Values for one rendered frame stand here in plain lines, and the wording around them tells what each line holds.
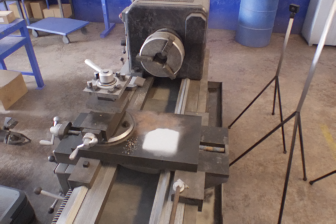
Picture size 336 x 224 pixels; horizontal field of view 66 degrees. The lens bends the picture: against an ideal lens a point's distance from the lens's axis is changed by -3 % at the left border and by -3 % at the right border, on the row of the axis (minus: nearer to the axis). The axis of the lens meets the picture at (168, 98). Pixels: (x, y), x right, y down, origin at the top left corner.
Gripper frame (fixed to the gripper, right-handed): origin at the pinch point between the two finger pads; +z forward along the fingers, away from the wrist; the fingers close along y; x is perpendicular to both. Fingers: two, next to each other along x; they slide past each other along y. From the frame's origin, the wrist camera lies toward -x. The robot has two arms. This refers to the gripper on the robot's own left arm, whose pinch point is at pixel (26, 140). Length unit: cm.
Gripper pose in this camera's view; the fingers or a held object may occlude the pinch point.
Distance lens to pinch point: 155.6
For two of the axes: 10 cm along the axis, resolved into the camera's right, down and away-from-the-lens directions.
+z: 9.9, 0.9, -1.3
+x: -1.2, 9.6, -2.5
